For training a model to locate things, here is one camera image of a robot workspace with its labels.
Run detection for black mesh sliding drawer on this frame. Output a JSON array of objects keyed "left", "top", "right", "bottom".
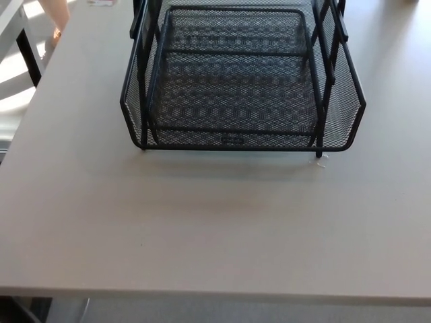
[{"left": 119, "top": 6, "right": 367, "bottom": 151}]

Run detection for clear tape piece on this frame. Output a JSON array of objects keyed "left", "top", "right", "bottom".
[{"left": 309, "top": 153, "right": 328, "bottom": 168}]

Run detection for person bare forearm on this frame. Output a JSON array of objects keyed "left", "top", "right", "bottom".
[{"left": 38, "top": 0, "right": 71, "bottom": 48}]

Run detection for black mesh tray with label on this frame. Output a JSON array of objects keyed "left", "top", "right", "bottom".
[{"left": 147, "top": 5, "right": 324, "bottom": 149}]

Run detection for black mesh upper tray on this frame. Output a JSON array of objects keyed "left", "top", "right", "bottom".
[{"left": 147, "top": 0, "right": 316, "bottom": 7}]

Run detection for white side table black leg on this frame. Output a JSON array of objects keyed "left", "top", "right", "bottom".
[{"left": 0, "top": 0, "right": 43, "bottom": 89}]

